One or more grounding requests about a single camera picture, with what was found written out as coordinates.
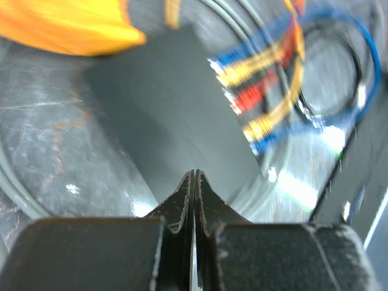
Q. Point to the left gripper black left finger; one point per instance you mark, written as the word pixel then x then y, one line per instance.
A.
pixel 149 253

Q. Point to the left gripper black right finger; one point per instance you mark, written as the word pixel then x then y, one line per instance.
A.
pixel 236 254

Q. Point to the black network switch box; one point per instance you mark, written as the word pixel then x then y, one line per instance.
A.
pixel 167 108

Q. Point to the orange Mickey Mouse pillow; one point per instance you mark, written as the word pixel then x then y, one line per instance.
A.
pixel 79 28

